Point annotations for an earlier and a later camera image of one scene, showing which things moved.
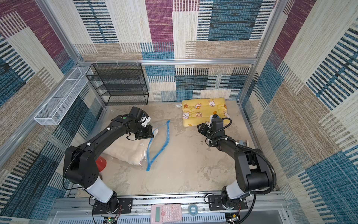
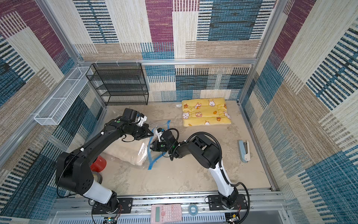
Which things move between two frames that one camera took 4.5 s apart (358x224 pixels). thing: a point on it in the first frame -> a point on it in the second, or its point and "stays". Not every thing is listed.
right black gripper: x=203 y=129 -> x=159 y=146
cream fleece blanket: x=129 y=149 stays
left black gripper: x=149 y=135 stays
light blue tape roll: x=193 y=209 stays
